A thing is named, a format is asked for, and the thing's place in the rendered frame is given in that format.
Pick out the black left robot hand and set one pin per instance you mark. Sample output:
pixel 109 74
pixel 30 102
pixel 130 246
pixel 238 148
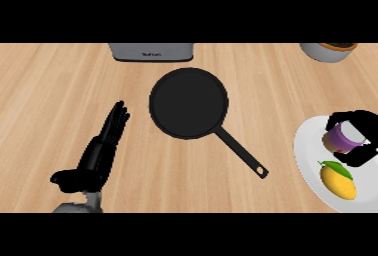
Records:
pixel 103 146

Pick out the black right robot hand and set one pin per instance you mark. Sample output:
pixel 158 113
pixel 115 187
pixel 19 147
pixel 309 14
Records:
pixel 362 155

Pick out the purple can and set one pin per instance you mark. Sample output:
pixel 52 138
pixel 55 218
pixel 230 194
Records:
pixel 341 138

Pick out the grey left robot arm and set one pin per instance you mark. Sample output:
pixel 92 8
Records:
pixel 81 205

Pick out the white plate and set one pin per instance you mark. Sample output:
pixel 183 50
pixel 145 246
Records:
pixel 315 180

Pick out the black frying pan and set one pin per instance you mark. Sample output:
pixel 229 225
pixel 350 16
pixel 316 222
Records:
pixel 189 103

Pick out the yellow mango with leaf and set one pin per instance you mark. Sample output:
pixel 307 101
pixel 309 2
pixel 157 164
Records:
pixel 338 181

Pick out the grey toaster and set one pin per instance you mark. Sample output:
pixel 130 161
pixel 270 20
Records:
pixel 151 52

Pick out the white plant pot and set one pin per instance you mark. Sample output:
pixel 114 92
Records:
pixel 328 52

